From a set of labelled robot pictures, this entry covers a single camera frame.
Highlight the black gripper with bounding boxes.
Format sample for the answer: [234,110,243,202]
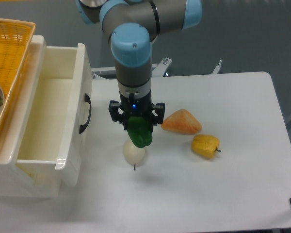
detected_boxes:
[108,93,165,131]

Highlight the green bell pepper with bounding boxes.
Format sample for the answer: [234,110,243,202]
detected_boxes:
[127,116,153,148]

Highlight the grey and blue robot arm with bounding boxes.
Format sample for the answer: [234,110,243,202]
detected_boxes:
[76,0,202,132]

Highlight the yellow bell pepper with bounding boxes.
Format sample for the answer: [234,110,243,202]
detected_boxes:
[191,134,220,159]

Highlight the white upper drawer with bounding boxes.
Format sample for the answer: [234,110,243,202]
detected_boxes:
[17,44,92,186]

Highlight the white pear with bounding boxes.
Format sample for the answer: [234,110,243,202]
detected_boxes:
[122,139,146,170]

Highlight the yellow woven basket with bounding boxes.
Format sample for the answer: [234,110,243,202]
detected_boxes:
[0,18,36,135]

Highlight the black drawer handle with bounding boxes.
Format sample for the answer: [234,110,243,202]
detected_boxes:
[79,93,92,134]

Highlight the white table frame bracket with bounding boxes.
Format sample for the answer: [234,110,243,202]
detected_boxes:
[212,59,222,75]

